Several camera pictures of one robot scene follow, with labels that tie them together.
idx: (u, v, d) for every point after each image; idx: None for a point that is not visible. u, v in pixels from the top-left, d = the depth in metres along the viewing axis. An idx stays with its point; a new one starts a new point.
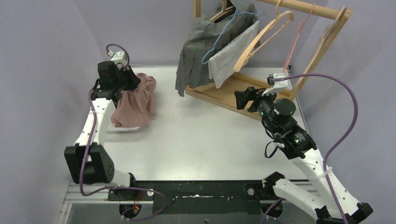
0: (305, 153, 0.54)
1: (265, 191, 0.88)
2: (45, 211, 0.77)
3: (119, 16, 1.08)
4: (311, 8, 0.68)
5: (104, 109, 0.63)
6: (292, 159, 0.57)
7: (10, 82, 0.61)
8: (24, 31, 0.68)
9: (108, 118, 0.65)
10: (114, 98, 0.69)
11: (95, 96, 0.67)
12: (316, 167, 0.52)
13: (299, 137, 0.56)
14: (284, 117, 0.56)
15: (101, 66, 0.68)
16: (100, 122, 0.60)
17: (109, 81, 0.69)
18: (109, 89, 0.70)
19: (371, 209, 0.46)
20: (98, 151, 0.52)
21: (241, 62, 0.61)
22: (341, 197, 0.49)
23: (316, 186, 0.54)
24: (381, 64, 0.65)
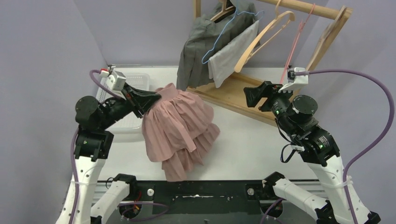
0: (327, 160, 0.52)
1: (265, 191, 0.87)
2: (45, 212, 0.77)
3: (118, 15, 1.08)
4: (311, 9, 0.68)
5: (89, 176, 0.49)
6: (309, 163, 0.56)
7: (10, 82, 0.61)
8: (24, 30, 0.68)
9: (96, 177, 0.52)
10: (102, 150, 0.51)
11: (80, 150, 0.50)
12: (336, 177, 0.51)
13: (323, 142, 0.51)
14: (304, 117, 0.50)
15: (78, 114, 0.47)
16: (83, 196, 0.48)
17: (95, 127, 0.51)
18: (96, 137, 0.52)
19: (378, 218, 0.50)
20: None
21: (241, 62, 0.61)
22: (355, 208, 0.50)
23: (328, 192, 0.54)
24: (380, 64, 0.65)
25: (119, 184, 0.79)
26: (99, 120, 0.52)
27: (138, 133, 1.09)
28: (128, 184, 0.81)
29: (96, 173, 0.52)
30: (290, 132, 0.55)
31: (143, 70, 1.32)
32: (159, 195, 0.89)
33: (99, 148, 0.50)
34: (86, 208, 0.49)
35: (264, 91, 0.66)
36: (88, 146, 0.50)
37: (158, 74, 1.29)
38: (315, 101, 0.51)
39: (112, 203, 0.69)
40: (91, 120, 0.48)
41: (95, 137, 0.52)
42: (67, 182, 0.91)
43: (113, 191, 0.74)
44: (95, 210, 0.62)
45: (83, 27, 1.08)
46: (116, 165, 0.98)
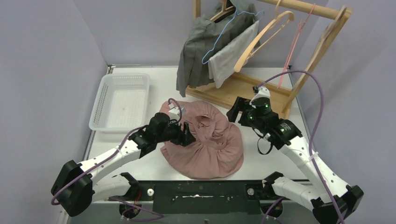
0: (290, 140, 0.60)
1: (265, 191, 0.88)
2: (45, 213, 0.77)
3: (119, 16, 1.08)
4: (311, 9, 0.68)
5: (127, 154, 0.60)
6: (281, 149, 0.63)
7: (9, 83, 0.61)
8: (23, 30, 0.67)
9: (126, 160, 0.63)
10: (144, 150, 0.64)
11: (133, 138, 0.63)
12: (302, 153, 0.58)
13: (285, 127, 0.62)
14: (261, 110, 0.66)
15: (156, 117, 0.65)
16: (113, 161, 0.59)
17: (153, 133, 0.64)
18: (148, 140, 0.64)
19: (362, 191, 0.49)
20: (86, 185, 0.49)
21: (241, 62, 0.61)
22: (328, 180, 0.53)
23: (305, 172, 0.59)
24: (381, 65, 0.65)
25: (122, 179, 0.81)
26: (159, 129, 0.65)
27: None
28: (130, 185, 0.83)
29: (129, 158, 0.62)
30: (258, 128, 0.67)
31: (143, 70, 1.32)
32: (159, 195, 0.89)
33: (143, 147, 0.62)
34: (102, 172, 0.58)
35: (238, 104, 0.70)
36: (139, 140, 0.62)
37: (158, 74, 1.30)
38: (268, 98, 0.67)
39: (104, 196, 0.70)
40: (159, 125, 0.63)
41: (145, 139, 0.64)
42: None
43: (115, 182, 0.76)
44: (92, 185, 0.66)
45: (84, 27, 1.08)
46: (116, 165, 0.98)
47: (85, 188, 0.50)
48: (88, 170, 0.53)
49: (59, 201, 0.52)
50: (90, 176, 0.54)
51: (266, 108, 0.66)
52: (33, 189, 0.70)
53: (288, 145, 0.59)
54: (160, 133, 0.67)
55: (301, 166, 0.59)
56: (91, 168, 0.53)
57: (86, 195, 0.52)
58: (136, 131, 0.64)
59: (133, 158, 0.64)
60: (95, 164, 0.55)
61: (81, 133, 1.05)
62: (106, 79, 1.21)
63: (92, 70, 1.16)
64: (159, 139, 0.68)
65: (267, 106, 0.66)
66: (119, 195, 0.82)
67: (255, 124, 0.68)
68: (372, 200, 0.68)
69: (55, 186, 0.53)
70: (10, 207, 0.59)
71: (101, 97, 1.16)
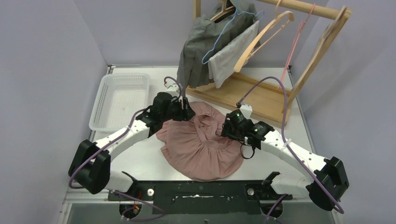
0: (265, 136, 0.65)
1: (265, 191, 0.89)
2: (45, 213, 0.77)
3: (119, 16, 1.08)
4: (311, 9, 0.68)
5: (137, 131, 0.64)
6: (263, 148, 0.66)
7: (9, 83, 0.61)
8: (23, 30, 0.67)
9: (137, 138, 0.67)
10: (152, 128, 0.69)
11: (140, 118, 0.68)
12: (278, 143, 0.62)
13: (260, 127, 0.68)
14: (235, 120, 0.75)
15: (159, 97, 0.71)
16: (126, 138, 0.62)
17: (159, 112, 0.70)
18: (154, 119, 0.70)
19: (338, 160, 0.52)
20: (105, 161, 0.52)
21: (241, 62, 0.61)
22: (307, 160, 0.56)
23: (287, 160, 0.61)
24: (381, 65, 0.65)
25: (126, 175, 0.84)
26: (163, 108, 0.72)
27: None
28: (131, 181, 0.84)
29: (138, 136, 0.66)
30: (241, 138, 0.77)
31: (143, 70, 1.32)
32: (159, 195, 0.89)
33: (152, 124, 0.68)
34: (117, 150, 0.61)
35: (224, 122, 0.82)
36: (146, 119, 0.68)
37: (158, 74, 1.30)
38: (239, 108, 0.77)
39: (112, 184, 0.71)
40: (163, 103, 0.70)
41: (152, 117, 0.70)
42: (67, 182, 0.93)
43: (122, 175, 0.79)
44: None
45: (84, 27, 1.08)
46: (116, 165, 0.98)
47: (105, 164, 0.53)
48: (104, 146, 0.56)
49: (78, 181, 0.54)
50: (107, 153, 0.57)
51: (238, 117, 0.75)
52: (32, 188, 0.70)
53: (264, 141, 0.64)
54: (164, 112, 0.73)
55: (282, 156, 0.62)
56: (108, 144, 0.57)
57: (105, 171, 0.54)
58: (141, 113, 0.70)
59: (143, 135, 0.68)
60: (109, 142, 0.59)
61: (81, 133, 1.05)
62: (106, 79, 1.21)
63: (92, 70, 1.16)
64: (164, 117, 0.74)
65: (239, 115, 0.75)
66: (122, 192, 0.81)
67: (237, 134, 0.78)
68: (372, 200, 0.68)
69: (73, 166, 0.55)
70: (9, 207, 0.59)
71: (101, 97, 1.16)
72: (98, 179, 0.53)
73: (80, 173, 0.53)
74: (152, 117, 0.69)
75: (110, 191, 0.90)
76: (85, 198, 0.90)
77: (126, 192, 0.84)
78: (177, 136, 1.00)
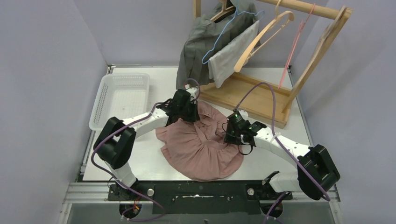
0: (257, 132, 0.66)
1: (265, 191, 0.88)
2: (45, 213, 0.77)
3: (119, 16, 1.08)
4: (311, 9, 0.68)
5: (159, 117, 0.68)
6: (257, 144, 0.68)
7: (9, 83, 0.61)
8: (22, 29, 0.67)
9: (156, 125, 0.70)
10: (169, 119, 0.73)
11: (160, 107, 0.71)
12: (268, 136, 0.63)
13: (254, 125, 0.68)
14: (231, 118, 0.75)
15: (180, 91, 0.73)
16: (148, 122, 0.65)
17: (177, 106, 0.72)
18: (172, 111, 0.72)
19: (319, 145, 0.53)
20: (130, 136, 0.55)
21: (242, 62, 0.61)
22: (292, 147, 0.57)
23: (277, 151, 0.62)
24: (381, 66, 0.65)
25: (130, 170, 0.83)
26: (183, 103, 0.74)
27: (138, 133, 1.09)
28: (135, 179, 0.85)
29: (158, 122, 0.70)
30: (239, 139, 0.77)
31: (143, 70, 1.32)
32: (159, 195, 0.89)
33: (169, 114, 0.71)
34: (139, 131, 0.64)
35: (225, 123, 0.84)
36: (165, 110, 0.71)
37: (158, 74, 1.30)
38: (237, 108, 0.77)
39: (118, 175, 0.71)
40: (183, 97, 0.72)
41: (169, 109, 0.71)
42: (67, 182, 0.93)
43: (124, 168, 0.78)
44: None
45: (84, 27, 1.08)
46: None
47: (129, 140, 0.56)
48: (130, 123, 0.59)
49: (100, 154, 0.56)
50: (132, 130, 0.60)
51: (236, 117, 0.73)
52: (32, 189, 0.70)
53: (256, 136, 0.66)
54: (182, 107, 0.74)
55: (273, 149, 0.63)
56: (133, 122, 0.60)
57: (128, 148, 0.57)
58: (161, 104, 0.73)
59: (162, 123, 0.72)
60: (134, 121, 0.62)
61: (82, 133, 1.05)
62: (106, 79, 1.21)
63: (92, 70, 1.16)
64: (181, 112, 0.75)
65: (237, 115, 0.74)
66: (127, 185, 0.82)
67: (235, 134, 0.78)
68: (372, 200, 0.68)
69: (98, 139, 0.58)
70: (8, 207, 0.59)
71: (101, 97, 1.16)
72: (120, 155, 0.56)
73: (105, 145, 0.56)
74: (170, 109, 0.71)
75: (110, 191, 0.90)
76: (85, 198, 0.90)
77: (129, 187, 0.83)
78: (178, 136, 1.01)
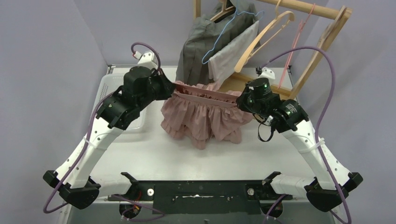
0: (296, 125, 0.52)
1: (265, 191, 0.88)
2: (45, 213, 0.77)
3: (118, 16, 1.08)
4: (311, 9, 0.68)
5: (99, 141, 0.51)
6: (283, 133, 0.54)
7: (10, 83, 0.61)
8: (24, 31, 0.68)
9: (108, 143, 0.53)
10: (121, 121, 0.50)
11: (103, 112, 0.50)
12: (308, 139, 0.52)
13: (290, 109, 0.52)
14: (261, 92, 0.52)
15: (131, 73, 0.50)
16: (86, 157, 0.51)
17: (131, 96, 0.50)
18: (127, 106, 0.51)
19: (360, 177, 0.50)
20: (67, 198, 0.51)
21: (242, 62, 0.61)
22: (333, 169, 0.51)
23: (306, 157, 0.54)
24: (380, 66, 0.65)
25: (123, 178, 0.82)
26: (138, 90, 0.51)
27: (138, 134, 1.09)
28: (130, 185, 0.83)
29: (107, 141, 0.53)
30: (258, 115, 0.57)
31: None
32: (159, 195, 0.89)
33: (120, 118, 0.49)
34: (84, 171, 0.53)
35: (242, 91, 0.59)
36: (112, 108, 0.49)
37: None
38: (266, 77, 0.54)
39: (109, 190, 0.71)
40: (137, 83, 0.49)
41: (122, 103, 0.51)
42: None
43: (117, 179, 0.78)
44: (98, 180, 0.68)
45: (84, 27, 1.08)
46: (116, 166, 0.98)
47: (69, 198, 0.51)
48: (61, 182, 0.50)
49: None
50: (69, 185, 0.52)
51: (266, 89, 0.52)
52: (33, 189, 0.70)
53: (294, 131, 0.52)
54: (142, 93, 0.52)
55: (303, 154, 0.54)
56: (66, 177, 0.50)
57: (80, 196, 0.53)
58: (108, 97, 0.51)
59: (119, 133, 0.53)
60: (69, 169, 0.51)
61: (82, 133, 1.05)
62: (106, 79, 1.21)
63: (92, 70, 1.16)
64: (144, 100, 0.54)
65: (266, 87, 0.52)
66: (121, 193, 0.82)
67: (253, 108, 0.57)
68: (371, 200, 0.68)
69: None
70: (9, 207, 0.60)
71: (101, 97, 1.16)
72: (77, 202, 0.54)
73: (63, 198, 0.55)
74: (123, 102, 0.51)
75: None
76: None
77: (124, 194, 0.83)
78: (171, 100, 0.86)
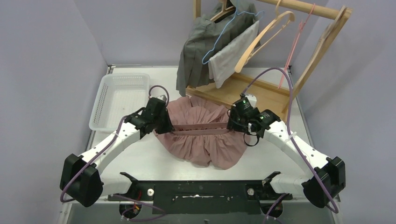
0: (270, 125, 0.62)
1: (265, 191, 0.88)
2: (45, 213, 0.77)
3: (118, 16, 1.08)
4: (311, 9, 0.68)
5: (126, 136, 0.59)
6: (265, 136, 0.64)
7: (9, 83, 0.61)
8: (23, 30, 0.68)
9: (127, 144, 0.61)
10: (143, 129, 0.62)
11: (130, 120, 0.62)
12: (282, 135, 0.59)
13: (264, 115, 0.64)
14: (240, 105, 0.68)
15: (152, 98, 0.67)
16: (114, 147, 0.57)
17: (151, 115, 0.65)
18: (145, 120, 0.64)
19: (340, 160, 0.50)
20: (93, 175, 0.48)
21: (242, 63, 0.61)
22: (309, 156, 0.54)
23: (288, 152, 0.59)
24: (380, 66, 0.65)
25: (123, 177, 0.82)
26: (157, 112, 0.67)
27: None
28: (130, 183, 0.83)
29: (129, 142, 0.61)
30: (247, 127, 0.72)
31: (143, 70, 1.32)
32: (159, 195, 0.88)
33: (141, 125, 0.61)
34: (106, 160, 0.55)
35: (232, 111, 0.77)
36: (137, 120, 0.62)
37: (158, 74, 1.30)
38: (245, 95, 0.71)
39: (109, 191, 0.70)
40: (157, 106, 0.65)
41: (143, 119, 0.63)
42: None
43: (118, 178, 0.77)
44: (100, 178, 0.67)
45: (84, 27, 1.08)
46: (116, 166, 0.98)
47: (94, 178, 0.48)
48: (90, 160, 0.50)
49: (70, 195, 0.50)
50: (95, 165, 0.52)
51: (244, 104, 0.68)
52: (33, 188, 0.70)
53: (268, 129, 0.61)
54: (158, 115, 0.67)
55: (284, 149, 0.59)
56: (95, 157, 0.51)
57: (95, 184, 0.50)
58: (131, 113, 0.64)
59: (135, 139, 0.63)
60: (96, 153, 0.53)
61: (82, 133, 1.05)
62: (106, 79, 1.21)
63: (92, 70, 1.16)
64: (157, 121, 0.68)
65: (245, 102, 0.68)
66: (121, 192, 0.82)
67: (243, 122, 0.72)
68: (371, 200, 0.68)
69: (63, 181, 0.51)
70: (9, 206, 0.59)
71: (101, 97, 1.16)
72: (89, 192, 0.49)
73: (71, 188, 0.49)
74: (143, 118, 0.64)
75: None
76: None
77: (125, 193, 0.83)
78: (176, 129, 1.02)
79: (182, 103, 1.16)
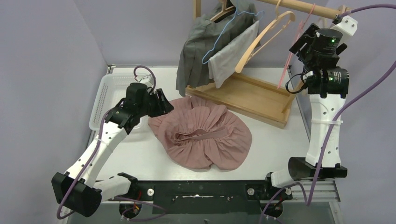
0: (328, 94, 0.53)
1: (265, 191, 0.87)
2: (45, 213, 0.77)
3: (118, 16, 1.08)
4: (311, 9, 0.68)
5: (111, 139, 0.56)
6: (311, 95, 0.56)
7: (10, 83, 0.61)
8: (25, 31, 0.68)
9: (114, 146, 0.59)
10: (128, 124, 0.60)
11: (111, 118, 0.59)
12: (327, 113, 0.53)
13: (335, 76, 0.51)
14: (324, 44, 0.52)
15: (132, 87, 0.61)
16: (100, 154, 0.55)
17: (133, 105, 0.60)
18: (128, 113, 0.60)
19: (345, 173, 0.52)
20: (84, 190, 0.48)
21: (242, 63, 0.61)
22: (327, 150, 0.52)
23: (312, 128, 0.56)
24: (380, 66, 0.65)
25: (122, 178, 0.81)
26: (138, 100, 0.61)
27: (138, 134, 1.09)
28: (129, 183, 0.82)
29: (115, 142, 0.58)
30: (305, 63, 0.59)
31: (143, 70, 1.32)
32: (159, 195, 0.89)
33: (126, 121, 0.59)
34: (96, 169, 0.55)
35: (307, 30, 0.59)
36: (119, 115, 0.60)
37: (158, 74, 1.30)
38: (341, 35, 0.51)
39: (110, 195, 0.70)
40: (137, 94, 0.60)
41: (126, 112, 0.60)
42: None
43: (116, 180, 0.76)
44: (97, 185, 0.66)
45: (84, 27, 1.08)
46: (116, 167, 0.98)
47: (86, 192, 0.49)
48: (76, 176, 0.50)
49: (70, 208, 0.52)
50: (83, 180, 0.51)
51: (331, 44, 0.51)
52: (33, 188, 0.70)
53: (323, 97, 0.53)
54: (141, 104, 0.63)
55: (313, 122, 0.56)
56: (81, 172, 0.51)
57: (92, 196, 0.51)
58: (113, 108, 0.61)
59: (123, 136, 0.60)
60: (82, 167, 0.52)
61: (82, 133, 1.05)
62: (106, 79, 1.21)
63: (92, 70, 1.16)
64: (141, 110, 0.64)
65: (334, 42, 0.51)
66: (122, 193, 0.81)
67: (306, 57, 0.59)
68: (371, 200, 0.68)
69: (59, 199, 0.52)
70: (8, 207, 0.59)
71: (101, 97, 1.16)
72: (86, 204, 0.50)
73: (68, 204, 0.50)
74: (127, 111, 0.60)
75: None
76: None
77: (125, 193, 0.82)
78: (176, 132, 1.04)
79: (182, 102, 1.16)
